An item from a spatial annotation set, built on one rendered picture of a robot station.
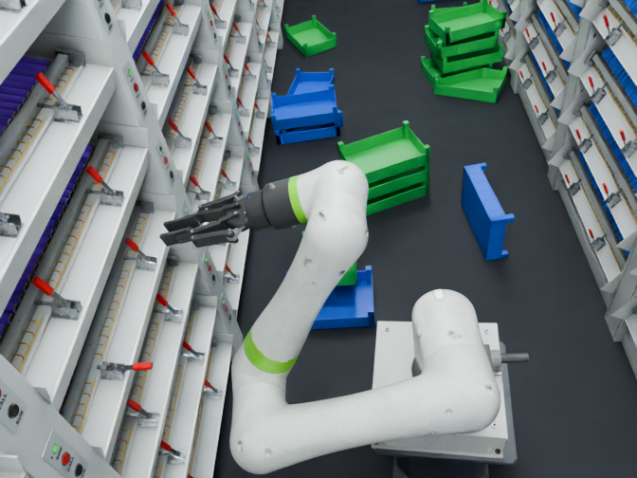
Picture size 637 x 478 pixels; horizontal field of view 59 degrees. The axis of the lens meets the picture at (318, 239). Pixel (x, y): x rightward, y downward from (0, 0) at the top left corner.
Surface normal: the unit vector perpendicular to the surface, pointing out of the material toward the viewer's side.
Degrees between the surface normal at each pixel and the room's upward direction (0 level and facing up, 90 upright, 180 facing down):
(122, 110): 90
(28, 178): 17
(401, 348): 2
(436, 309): 9
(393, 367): 2
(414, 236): 0
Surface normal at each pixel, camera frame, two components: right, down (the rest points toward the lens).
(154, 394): 0.16, -0.68
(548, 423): -0.13, -0.69
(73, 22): -0.02, 0.72
